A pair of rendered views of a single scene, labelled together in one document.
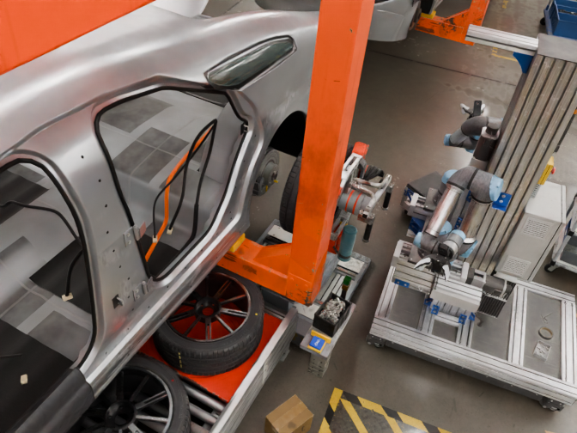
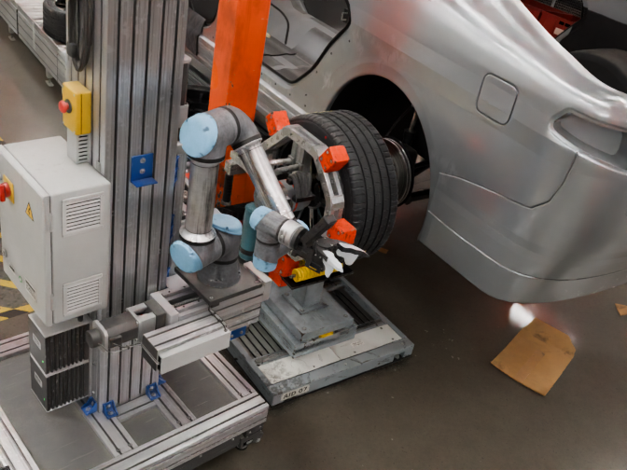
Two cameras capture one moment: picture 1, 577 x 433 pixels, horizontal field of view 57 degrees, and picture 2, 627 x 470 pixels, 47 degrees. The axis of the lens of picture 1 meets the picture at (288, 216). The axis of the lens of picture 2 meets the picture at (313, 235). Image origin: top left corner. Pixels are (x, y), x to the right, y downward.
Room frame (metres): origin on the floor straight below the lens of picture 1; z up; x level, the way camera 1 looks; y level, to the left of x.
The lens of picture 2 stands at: (3.82, -2.68, 2.31)
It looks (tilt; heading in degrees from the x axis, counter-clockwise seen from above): 32 degrees down; 116
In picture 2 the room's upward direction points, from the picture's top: 12 degrees clockwise
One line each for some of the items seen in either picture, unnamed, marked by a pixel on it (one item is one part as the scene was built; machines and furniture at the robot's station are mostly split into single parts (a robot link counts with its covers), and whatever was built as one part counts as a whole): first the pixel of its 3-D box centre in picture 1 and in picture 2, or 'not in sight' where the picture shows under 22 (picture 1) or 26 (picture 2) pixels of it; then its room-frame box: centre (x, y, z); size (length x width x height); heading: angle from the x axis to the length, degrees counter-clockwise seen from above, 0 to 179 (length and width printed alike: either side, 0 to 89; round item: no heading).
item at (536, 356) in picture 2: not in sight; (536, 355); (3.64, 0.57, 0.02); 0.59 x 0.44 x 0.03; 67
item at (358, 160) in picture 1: (343, 198); (297, 194); (2.55, -0.33, 0.85); 0.54 x 0.07 x 0.54; 157
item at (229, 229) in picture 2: (452, 182); (222, 236); (2.66, -0.99, 0.98); 0.13 x 0.12 x 0.14; 88
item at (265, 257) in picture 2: (470, 143); (270, 250); (2.92, -1.11, 1.12); 0.11 x 0.08 x 0.11; 88
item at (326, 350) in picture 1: (328, 325); not in sight; (1.89, -0.30, 0.44); 0.43 x 0.17 x 0.03; 157
